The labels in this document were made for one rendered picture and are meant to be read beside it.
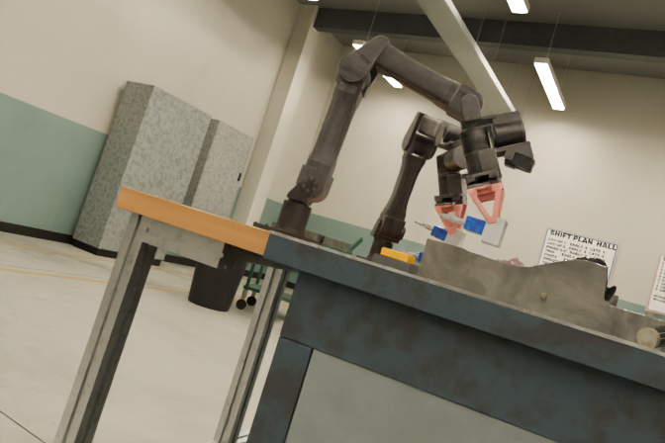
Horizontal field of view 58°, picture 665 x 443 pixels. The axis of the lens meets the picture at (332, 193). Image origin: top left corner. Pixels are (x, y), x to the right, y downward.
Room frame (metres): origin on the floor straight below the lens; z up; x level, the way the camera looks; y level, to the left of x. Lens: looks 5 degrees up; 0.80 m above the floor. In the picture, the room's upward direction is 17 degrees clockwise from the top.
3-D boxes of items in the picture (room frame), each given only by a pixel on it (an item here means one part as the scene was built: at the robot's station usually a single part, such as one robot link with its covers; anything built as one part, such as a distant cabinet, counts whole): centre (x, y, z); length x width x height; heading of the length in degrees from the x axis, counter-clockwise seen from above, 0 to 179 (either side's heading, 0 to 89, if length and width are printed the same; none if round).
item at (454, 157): (1.48, -0.27, 1.13); 0.12 x 0.09 x 0.12; 12
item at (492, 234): (1.22, -0.29, 0.93); 0.13 x 0.05 x 0.05; 68
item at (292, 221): (1.29, 0.06, 0.84); 0.20 x 0.07 x 0.08; 155
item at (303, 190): (1.30, 0.05, 0.90); 0.09 x 0.06 x 0.06; 170
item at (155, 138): (7.10, 2.17, 0.97); 1.00 x 0.47 x 1.95; 149
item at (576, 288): (1.38, -0.51, 0.87); 0.50 x 0.26 x 0.14; 68
